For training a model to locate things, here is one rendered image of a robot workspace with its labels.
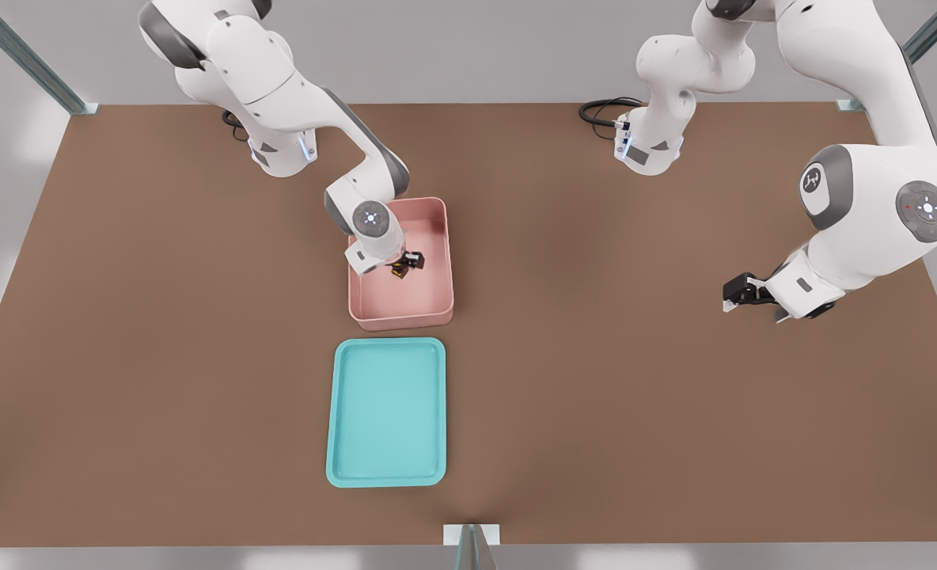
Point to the small black and yellow button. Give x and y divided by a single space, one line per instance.
398 271

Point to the pink rectangular box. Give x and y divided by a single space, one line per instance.
402 293

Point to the pale blue-green tray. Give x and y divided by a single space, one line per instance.
387 412

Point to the silver frame post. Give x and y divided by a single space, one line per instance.
472 548
923 36
25 54

